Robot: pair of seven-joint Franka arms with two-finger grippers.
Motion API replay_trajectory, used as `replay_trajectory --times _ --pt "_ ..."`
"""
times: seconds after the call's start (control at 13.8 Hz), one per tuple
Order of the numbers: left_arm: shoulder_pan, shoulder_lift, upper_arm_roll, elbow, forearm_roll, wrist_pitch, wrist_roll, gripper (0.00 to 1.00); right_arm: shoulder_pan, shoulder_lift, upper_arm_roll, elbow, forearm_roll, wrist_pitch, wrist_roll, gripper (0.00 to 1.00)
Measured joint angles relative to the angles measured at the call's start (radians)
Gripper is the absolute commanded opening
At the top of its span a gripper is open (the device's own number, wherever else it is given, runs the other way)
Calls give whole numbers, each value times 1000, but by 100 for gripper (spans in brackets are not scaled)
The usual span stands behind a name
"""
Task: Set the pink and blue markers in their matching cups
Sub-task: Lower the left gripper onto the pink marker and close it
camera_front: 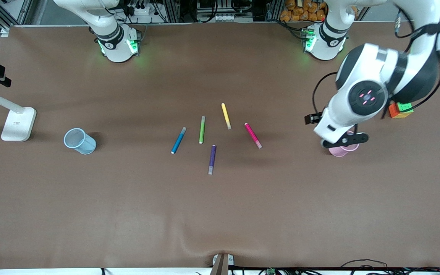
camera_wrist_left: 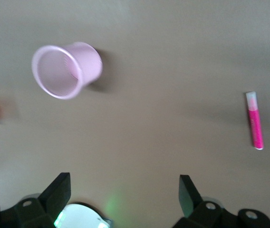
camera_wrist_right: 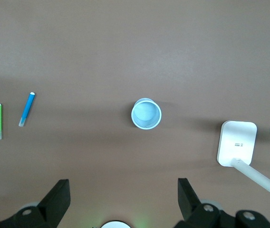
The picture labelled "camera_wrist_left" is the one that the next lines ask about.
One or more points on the pink marker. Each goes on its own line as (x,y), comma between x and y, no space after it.
(255,121)

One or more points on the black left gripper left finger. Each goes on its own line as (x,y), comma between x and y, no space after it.
(51,197)

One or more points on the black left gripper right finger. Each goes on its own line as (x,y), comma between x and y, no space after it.
(192,202)

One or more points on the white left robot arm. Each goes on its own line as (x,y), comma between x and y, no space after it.
(80,217)

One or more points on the pink mesh cup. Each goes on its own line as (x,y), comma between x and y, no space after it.
(66,69)

